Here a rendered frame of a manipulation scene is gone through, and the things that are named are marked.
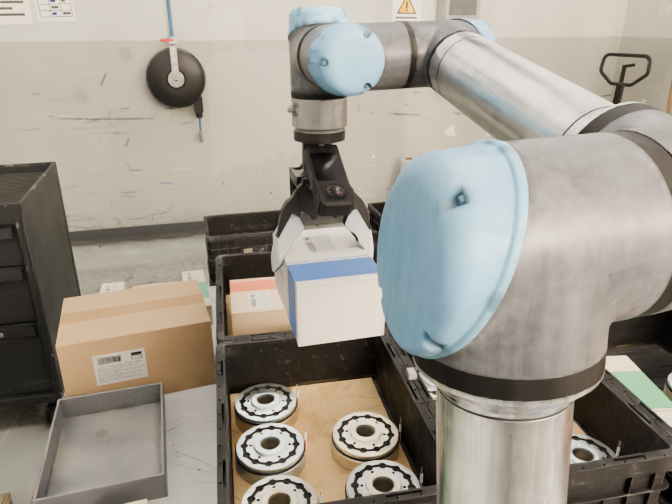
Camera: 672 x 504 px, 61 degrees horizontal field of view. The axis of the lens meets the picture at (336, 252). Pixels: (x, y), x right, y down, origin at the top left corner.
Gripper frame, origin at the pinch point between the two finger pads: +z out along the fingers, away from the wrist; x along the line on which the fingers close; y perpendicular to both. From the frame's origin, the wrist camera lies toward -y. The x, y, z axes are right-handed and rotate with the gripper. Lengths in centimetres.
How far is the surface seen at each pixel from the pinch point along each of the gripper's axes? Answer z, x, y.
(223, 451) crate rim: 18.1, 17.0, -13.8
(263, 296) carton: 20.2, 5.3, 34.2
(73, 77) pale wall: -2, 83, 326
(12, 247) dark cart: 35, 78, 123
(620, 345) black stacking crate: 28, -64, 8
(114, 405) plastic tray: 39, 37, 30
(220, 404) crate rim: 18.0, 16.7, -3.8
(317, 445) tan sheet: 28.0, 2.5, -4.5
